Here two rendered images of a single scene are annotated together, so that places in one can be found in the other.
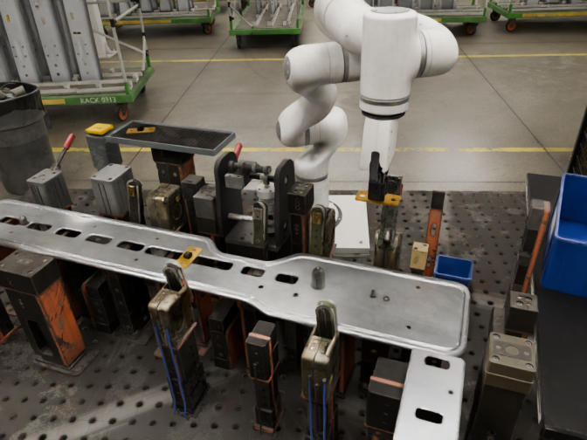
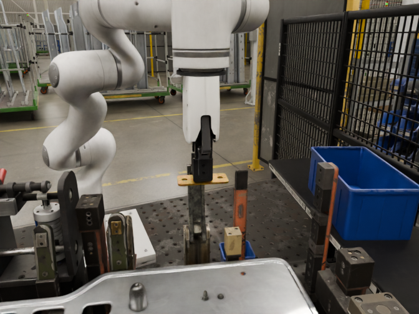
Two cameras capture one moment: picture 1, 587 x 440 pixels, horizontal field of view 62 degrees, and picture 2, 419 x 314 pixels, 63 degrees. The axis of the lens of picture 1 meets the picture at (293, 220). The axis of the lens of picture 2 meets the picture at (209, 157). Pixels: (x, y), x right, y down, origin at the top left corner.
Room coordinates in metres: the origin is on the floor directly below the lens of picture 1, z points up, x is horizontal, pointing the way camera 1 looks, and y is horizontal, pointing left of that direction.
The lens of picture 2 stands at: (0.35, 0.08, 1.48)
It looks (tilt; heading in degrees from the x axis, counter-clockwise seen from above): 20 degrees down; 331
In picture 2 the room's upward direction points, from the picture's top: straight up
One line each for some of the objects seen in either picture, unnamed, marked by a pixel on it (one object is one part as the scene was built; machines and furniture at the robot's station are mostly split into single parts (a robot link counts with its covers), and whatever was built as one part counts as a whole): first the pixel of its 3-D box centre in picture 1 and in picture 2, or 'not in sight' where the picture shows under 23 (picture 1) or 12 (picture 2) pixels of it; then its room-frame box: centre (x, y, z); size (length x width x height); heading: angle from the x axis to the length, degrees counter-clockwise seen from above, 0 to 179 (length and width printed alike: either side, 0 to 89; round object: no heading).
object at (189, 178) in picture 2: (377, 195); (202, 176); (0.82, -0.16, 1.25); 0.08 x 0.04 x 0.01; 69
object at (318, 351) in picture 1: (320, 402); not in sight; (0.64, -0.04, 0.87); 0.12 x 0.09 x 0.35; 159
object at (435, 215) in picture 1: (426, 279); (238, 265); (0.92, -0.32, 0.95); 0.03 x 0.01 x 0.50; 69
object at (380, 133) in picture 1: (382, 134); (201, 101); (0.82, -0.16, 1.38); 0.10 x 0.07 x 0.11; 159
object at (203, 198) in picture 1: (218, 246); not in sight; (1.18, 0.22, 0.89); 0.13 x 0.11 x 0.38; 159
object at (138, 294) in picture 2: (318, 278); (138, 298); (0.86, -0.05, 1.02); 0.03 x 0.03 x 0.07
